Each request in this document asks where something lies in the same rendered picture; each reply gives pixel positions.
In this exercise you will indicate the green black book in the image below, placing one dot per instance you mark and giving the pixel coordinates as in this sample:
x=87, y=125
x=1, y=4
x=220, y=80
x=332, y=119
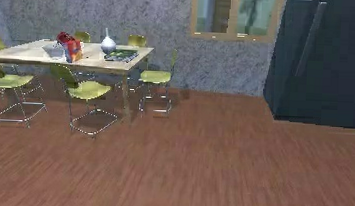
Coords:
x=121, y=55

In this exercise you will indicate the dark blue fridge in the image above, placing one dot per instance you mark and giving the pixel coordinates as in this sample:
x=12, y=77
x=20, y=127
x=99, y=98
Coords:
x=334, y=64

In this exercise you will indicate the pale wooden dining table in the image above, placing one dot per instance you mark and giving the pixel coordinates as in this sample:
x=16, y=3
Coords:
x=97, y=59

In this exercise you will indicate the red orange box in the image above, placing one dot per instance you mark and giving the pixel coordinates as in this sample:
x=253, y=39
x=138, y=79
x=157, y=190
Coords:
x=71, y=48

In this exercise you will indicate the clear glass dish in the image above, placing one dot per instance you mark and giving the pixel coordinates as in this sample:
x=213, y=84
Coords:
x=55, y=51

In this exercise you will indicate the wooden framed window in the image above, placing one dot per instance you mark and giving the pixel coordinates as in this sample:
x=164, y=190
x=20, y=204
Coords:
x=236, y=15

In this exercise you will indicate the white round vase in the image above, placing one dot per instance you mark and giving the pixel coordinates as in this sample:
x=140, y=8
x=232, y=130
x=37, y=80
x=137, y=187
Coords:
x=108, y=44

